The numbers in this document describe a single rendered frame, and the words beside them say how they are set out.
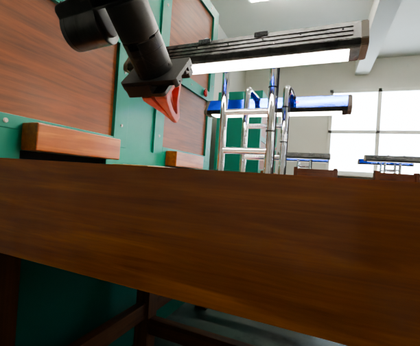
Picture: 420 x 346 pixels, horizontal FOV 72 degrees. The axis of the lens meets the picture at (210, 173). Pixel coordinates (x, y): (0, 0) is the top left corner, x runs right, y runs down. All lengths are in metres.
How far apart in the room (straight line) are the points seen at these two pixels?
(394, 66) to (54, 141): 5.77
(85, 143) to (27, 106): 0.17
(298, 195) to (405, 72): 5.81
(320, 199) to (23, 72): 0.78
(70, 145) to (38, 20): 0.34
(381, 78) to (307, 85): 1.22
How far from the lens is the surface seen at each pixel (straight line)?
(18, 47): 0.92
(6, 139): 0.86
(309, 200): 0.36
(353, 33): 0.72
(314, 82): 5.98
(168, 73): 0.46
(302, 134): 5.75
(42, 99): 0.93
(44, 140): 0.84
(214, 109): 1.35
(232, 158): 3.47
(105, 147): 0.98
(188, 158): 1.44
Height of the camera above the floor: 0.76
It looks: 1 degrees up
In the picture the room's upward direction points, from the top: 4 degrees clockwise
